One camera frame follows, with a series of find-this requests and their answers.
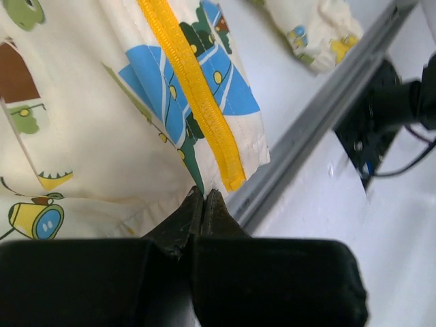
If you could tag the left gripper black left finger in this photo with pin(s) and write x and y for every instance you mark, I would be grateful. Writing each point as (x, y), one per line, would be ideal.
(102, 282)

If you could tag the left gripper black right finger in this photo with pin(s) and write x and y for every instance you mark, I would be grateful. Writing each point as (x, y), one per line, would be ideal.
(240, 280)

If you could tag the yellow cream printed kids jacket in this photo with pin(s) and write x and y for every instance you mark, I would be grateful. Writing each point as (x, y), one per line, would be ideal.
(111, 111)

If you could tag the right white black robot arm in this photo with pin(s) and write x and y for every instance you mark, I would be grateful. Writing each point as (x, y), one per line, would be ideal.
(404, 104)

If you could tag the aluminium front rail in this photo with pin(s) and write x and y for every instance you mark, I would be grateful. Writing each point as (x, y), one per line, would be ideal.
(251, 204)

